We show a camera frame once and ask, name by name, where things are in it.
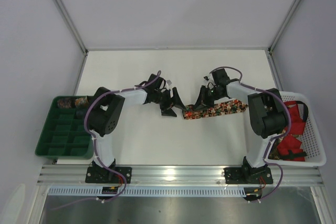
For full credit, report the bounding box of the aluminium mounting rail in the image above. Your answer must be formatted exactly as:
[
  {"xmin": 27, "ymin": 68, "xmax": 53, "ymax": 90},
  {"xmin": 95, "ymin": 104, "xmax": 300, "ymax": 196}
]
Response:
[{"xmin": 37, "ymin": 165, "xmax": 323, "ymax": 187}]

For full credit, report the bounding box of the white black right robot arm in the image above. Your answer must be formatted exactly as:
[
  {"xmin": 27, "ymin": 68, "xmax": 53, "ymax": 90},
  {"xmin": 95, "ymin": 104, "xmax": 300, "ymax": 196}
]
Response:
[{"xmin": 193, "ymin": 67, "xmax": 291, "ymax": 182}]

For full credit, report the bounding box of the aluminium frame post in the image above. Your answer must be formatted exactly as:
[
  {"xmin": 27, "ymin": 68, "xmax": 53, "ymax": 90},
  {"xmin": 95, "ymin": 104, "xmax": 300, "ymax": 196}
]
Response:
[
  {"xmin": 268, "ymin": 0, "xmax": 303, "ymax": 55},
  {"xmin": 52, "ymin": 0, "xmax": 88, "ymax": 56}
]

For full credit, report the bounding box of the green divided plastic tray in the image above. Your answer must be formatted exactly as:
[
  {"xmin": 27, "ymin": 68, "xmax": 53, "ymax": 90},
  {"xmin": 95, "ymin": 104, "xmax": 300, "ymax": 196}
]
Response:
[{"xmin": 35, "ymin": 96, "xmax": 93, "ymax": 160}]

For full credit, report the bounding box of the red fabric tie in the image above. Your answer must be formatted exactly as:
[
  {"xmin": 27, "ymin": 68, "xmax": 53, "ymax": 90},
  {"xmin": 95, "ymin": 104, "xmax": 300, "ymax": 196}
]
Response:
[{"xmin": 278, "ymin": 101, "xmax": 309, "ymax": 162}]

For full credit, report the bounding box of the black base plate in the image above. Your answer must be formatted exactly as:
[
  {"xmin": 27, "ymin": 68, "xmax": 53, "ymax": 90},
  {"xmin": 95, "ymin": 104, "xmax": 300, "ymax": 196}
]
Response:
[
  {"xmin": 224, "ymin": 166, "xmax": 274, "ymax": 185},
  {"xmin": 85, "ymin": 166, "xmax": 132, "ymax": 184}
]

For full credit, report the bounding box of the rolled tie in tray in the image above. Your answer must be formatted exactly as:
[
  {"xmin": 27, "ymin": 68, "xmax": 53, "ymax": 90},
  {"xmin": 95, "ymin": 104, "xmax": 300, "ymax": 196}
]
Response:
[{"xmin": 57, "ymin": 97, "xmax": 75, "ymax": 109}]

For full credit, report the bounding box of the white plastic basket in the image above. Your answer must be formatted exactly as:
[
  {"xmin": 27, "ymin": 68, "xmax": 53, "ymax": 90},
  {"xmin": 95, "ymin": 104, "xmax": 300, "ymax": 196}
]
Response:
[{"xmin": 265, "ymin": 91, "xmax": 327, "ymax": 167}]

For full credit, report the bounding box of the colourful patterned necktie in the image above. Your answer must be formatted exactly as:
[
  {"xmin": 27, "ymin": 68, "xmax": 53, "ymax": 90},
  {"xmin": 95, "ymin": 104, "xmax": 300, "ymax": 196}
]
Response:
[{"xmin": 182, "ymin": 99, "xmax": 248, "ymax": 120}]

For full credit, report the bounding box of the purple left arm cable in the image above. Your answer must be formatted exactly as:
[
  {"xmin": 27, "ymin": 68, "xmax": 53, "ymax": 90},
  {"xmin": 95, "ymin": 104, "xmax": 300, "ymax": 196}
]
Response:
[{"xmin": 49, "ymin": 70, "xmax": 162, "ymax": 210}]

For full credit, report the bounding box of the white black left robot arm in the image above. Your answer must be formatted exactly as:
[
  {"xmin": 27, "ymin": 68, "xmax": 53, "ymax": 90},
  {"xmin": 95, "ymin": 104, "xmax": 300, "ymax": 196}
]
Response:
[{"xmin": 83, "ymin": 71, "xmax": 186, "ymax": 170}]

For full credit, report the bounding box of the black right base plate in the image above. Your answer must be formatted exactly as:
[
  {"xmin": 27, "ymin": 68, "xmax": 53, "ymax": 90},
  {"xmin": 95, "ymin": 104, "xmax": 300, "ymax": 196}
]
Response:
[{"xmin": 224, "ymin": 166, "xmax": 274, "ymax": 185}]

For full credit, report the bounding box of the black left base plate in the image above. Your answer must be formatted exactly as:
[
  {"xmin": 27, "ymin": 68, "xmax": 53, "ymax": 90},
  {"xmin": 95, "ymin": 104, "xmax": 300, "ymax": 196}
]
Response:
[{"xmin": 85, "ymin": 166, "xmax": 132, "ymax": 184}]

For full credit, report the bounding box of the orange brown rolled tie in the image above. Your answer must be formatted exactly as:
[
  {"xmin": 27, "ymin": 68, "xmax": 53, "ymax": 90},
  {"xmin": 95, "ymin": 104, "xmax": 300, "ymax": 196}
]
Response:
[{"xmin": 75, "ymin": 97, "xmax": 89, "ymax": 108}]

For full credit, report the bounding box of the aluminium frame post left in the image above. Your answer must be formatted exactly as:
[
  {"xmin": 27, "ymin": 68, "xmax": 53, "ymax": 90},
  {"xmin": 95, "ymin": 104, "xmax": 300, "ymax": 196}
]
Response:
[{"xmin": 52, "ymin": 0, "xmax": 88, "ymax": 56}]

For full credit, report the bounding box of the aluminium frame post right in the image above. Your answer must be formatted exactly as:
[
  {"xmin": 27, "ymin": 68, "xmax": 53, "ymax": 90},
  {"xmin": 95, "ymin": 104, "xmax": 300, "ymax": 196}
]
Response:
[{"xmin": 268, "ymin": 0, "xmax": 303, "ymax": 55}]

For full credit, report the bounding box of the white slotted cable duct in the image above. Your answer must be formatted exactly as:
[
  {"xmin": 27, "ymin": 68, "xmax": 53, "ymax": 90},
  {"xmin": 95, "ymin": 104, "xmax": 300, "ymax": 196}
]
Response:
[{"xmin": 48, "ymin": 186, "xmax": 246, "ymax": 197}]

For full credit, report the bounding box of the black strap in basket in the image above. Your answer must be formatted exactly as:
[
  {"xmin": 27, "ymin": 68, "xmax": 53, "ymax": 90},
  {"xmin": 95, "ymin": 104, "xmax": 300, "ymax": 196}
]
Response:
[{"xmin": 295, "ymin": 101, "xmax": 310, "ymax": 122}]

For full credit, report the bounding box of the dark gold patterned tie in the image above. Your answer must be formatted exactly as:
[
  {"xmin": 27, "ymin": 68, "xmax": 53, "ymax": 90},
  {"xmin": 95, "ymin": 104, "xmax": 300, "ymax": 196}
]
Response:
[{"xmin": 268, "ymin": 135, "xmax": 286, "ymax": 160}]

